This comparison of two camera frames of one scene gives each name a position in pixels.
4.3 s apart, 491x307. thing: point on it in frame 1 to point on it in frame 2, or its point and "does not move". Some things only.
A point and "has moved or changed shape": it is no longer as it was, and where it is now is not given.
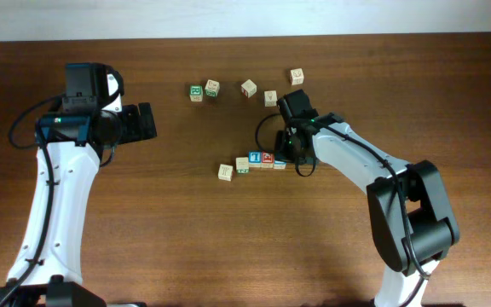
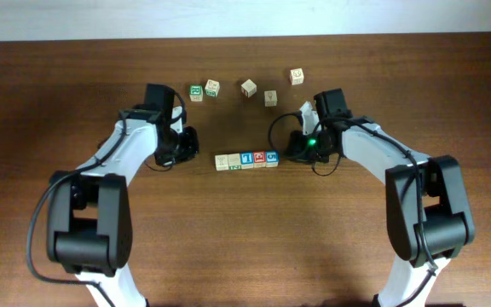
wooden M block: x=270 y=97 does not move
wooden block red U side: x=225 y=172 to x=222 y=162
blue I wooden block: x=255 y=159 has moved or changed shape
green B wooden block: x=212 y=88 does not move
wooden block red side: x=249 y=88 does not move
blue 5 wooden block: x=279 y=165 to x=273 y=159
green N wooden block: x=242 y=165 to x=234 y=161
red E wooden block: x=267 y=159 has moved or changed shape
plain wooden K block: x=297 y=77 does not move
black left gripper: x=135 y=131 to x=189 y=147
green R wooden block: x=196 y=93 does not move
